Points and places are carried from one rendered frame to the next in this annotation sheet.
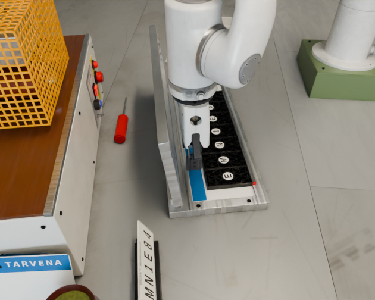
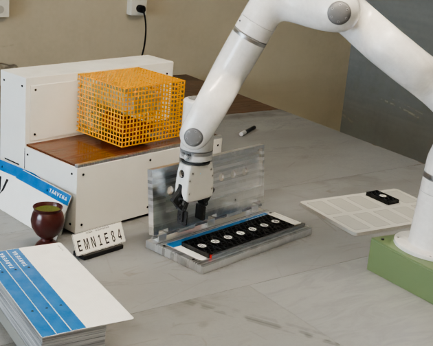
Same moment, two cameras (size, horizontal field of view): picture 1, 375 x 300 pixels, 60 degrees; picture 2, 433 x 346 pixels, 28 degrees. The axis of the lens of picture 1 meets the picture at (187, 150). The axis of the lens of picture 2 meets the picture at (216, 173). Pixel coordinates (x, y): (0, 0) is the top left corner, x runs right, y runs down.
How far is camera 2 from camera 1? 187 cm
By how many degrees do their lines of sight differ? 48
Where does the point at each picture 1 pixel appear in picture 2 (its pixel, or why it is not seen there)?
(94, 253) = not seen: hidden behind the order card
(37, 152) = (104, 154)
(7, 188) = (75, 155)
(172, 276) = (108, 257)
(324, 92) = (378, 266)
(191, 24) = (185, 108)
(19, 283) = not seen: hidden behind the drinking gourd
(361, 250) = (214, 309)
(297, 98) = (356, 264)
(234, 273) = (135, 273)
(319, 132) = (322, 280)
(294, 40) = not seen: outside the picture
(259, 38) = (198, 121)
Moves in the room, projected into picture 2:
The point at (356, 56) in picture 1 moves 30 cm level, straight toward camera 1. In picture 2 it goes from (420, 241) to (304, 241)
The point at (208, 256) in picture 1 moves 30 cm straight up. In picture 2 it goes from (135, 263) to (142, 148)
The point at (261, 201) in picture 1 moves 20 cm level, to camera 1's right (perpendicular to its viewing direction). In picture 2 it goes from (199, 263) to (253, 294)
